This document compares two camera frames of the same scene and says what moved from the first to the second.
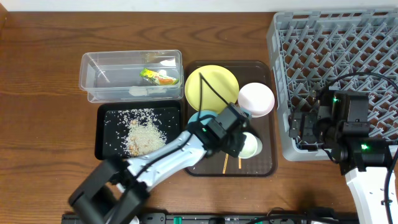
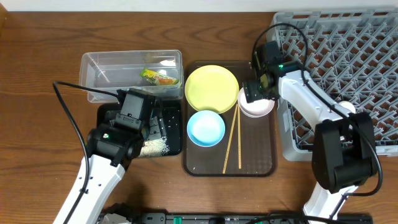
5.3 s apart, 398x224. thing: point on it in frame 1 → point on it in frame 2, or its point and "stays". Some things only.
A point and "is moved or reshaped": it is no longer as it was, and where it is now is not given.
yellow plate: x=221 y=79 stays
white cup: x=252 y=147 is moved or reshaped
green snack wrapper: x=158 y=77 stays
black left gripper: x=236 y=144 → x=158 y=125
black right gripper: x=298 y=127 → x=252 y=93
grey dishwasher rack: x=351 y=51 stays
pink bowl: x=257 y=99 stays
